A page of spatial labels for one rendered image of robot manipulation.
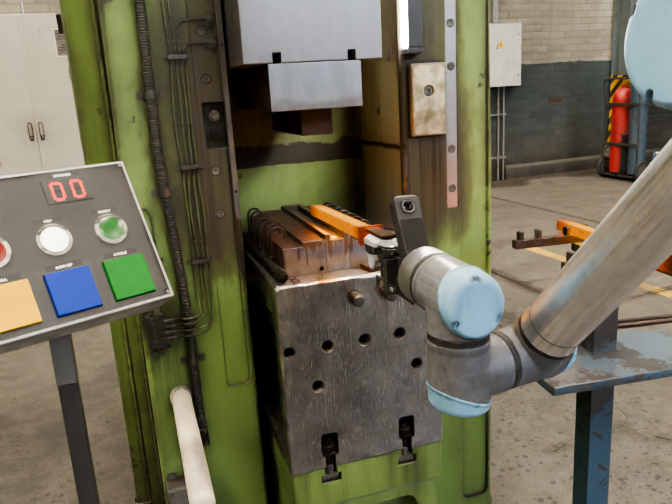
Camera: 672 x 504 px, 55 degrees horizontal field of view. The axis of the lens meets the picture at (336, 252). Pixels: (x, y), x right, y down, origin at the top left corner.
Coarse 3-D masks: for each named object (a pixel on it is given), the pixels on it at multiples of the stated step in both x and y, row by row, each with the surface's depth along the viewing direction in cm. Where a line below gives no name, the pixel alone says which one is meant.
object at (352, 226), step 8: (312, 208) 152; (320, 208) 149; (328, 208) 148; (320, 216) 146; (328, 216) 140; (336, 216) 136; (344, 216) 136; (336, 224) 135; (344, 224) 130; (352, 224) 126; (360, 224) 126; (368, 224) 125; (376, 224) 121; (352, 232) 126; (360, 232) 119; (368, 232) 117; (376, 232) 115; (384, 232) 114; (360, 240) 120
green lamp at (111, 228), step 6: (102, 222) 115; (108, 222) 115; (114, 222) 116; (120, 222) 117; (102, 228) 114; (108, 228) 115; (114, 228) 115; (120, 228) 116; (102, 234) 114; (108, 234) 114; (114, 234) 115; (120, 234) 116
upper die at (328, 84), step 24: (240, 72) 158; (264, 72) 132; (288, 72) 130; (312, 72) 132; (336, 72) 133; (360, 72) 135; (240, 96) 163; (264, 96) 135; (288, 96) 131; (312, 96) 133; (336, 96) 135; (360, 96) 136
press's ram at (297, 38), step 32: (224, 0) 138; (256, 0) 125; (288, 0) 127; (320, 0) 129; (352, 0) 131; (224, 32) 143; (256, 32) 127; (288, 32) 129; (320, 32) 131; (352, 32) 133; (256, 64) 128
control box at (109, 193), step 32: (0, 192) 107; (32, 192) 110; (96, 192) 116; (128, 192) 120; (0, 224) 105; (32, 224) 108; (64, 224) 111; (96, 224) 114; (128, 224) 118; (32, 256) 106; (64, 256) 109; (96, 256) 112; (32, 288) 104; (160, 288) 117; (64, 320) 105; (96, 320) 110; (0, 352) 103
